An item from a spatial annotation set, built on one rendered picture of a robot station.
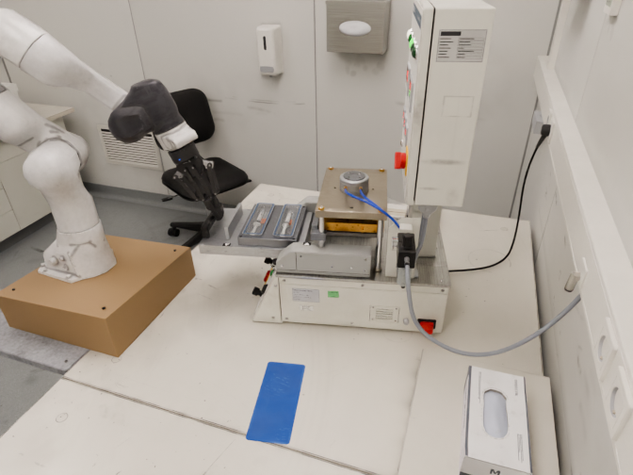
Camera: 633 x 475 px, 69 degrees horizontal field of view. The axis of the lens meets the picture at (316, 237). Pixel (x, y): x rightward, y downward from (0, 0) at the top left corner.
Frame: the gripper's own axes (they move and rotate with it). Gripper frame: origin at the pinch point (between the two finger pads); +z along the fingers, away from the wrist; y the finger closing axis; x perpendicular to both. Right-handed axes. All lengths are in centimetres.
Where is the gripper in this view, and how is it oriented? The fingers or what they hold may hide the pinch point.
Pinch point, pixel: (215, 208)
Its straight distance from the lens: 138.3
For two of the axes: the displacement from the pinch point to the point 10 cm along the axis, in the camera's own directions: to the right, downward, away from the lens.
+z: 3.7, 8.1, 4.6
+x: -1.2, 5.3, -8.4
